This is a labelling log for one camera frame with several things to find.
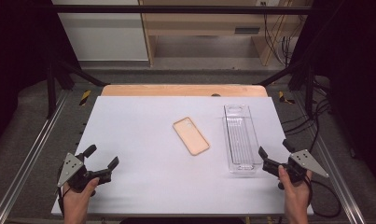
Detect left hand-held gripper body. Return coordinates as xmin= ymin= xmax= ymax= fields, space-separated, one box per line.
xmin=57 ymin=152 xmax=113 ymax=193

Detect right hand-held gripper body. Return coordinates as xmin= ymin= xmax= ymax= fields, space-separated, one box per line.
xmin=261 ymin=148 xmax=330 ymax=190

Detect clear plastic container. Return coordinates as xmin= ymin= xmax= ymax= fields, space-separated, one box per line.
xmin=222 ymin=104 xmax=264 ymax=175

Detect peach phone case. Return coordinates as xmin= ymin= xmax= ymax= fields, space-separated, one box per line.
xmin=172 ymin=117 xmax=211 ymax=157

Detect person's left hand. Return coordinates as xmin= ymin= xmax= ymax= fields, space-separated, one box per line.
xmin=62 ymin=176 xmax=100 ymax=218

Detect person's right hand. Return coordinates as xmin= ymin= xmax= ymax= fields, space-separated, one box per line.
xmin=277 ymin=165 xmax=313 ymax=217

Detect white board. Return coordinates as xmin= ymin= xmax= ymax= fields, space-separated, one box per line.
xmin=50 ymin=95 xmax=314 ymax=217

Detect yellow clamp right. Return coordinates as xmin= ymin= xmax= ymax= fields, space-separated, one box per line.
xmin=278 ymin=91 xmax=296 ymax=105

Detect wooden table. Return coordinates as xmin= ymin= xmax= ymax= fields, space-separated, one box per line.
xmin=101 ymin=84 xmax=269 ymax=98

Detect black curtain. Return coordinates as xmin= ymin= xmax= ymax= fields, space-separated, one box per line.
xmin=289 ymin=0 xmax=376 ymax=190
xmin=0 ymin=0 xmax=81 ymax=153

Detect white cabinet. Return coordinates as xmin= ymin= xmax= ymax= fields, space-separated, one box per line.
xmin=51 ymin=0 xmax=149 ymax=62

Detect wooden shelf unit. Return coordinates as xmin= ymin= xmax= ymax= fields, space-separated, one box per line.
xmin=138 ymin=0 xmax=305 ymax=67

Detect black floor cables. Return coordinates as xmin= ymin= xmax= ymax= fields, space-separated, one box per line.
xmin=280 ymin=76 xmax=333 ymax=153

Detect aluminium rail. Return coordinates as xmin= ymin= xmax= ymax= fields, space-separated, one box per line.
xmin=291 ymin=92 xmax=368 ymax=224
xmin=0 ymin=90 xmax=70 ymax=224

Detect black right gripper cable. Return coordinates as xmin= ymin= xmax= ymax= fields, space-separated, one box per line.
xmin=304 ymin=174 xmax=342 ymax=218

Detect black frame strut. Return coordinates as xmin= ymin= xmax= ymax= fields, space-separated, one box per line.
xmin=253 ymin=58 xmax=316 ymax=119
xmin=46 ymin=58 xmax=109 ymax=119

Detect hanging cable bundle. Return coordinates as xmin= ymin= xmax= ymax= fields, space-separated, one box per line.
xmin=261 ymin=2 xmax=299 ymax=67

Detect black horizontal frame bar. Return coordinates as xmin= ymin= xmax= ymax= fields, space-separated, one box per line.
xmin=51 ymin=4 xmax=314 ymax=15

